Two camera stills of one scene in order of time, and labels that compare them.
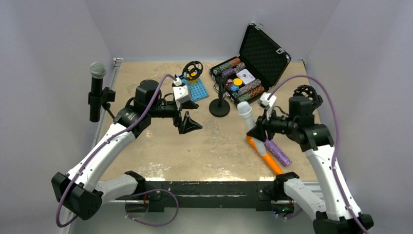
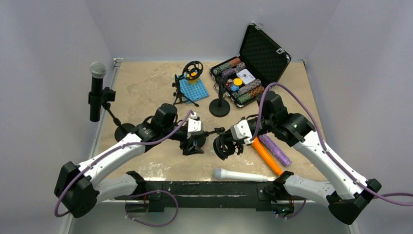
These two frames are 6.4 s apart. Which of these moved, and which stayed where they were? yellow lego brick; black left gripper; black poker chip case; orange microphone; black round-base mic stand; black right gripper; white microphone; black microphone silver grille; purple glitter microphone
Moved: white microphone; black left gripper; black right gripper
Stayed: black round-base mic stand; purple glitter microphone; black microphone silver grille; black poker chip case; orange microphone; yellow lego brick
